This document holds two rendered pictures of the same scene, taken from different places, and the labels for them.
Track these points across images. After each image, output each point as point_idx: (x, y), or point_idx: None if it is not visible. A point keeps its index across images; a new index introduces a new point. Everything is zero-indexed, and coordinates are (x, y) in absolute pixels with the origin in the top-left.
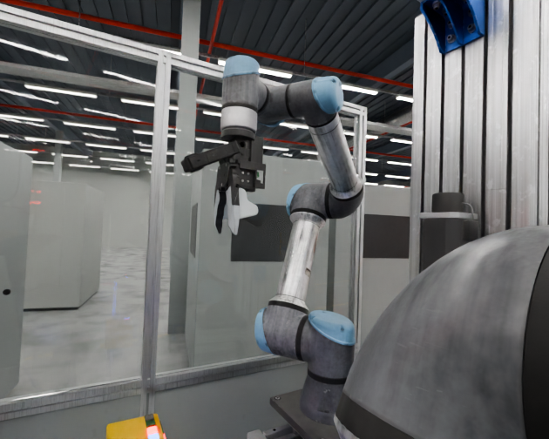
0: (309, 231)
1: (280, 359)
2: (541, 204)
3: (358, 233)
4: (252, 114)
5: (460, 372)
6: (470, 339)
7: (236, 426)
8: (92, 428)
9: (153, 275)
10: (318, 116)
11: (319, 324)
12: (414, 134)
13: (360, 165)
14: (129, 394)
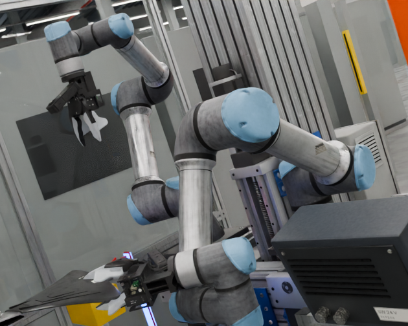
0: (141, 121)
1: (157, 245)
2: (270, 55)
3: (186, 106)
4: (78, 59)
5: (188, 136)
6: (188, 130)
7: (142, 313)
8: None
9: (22, 210)
10: (120, 42)
11: (174, 184)
12: (190, 25)
13: (162, 39)
14: (45, 312)
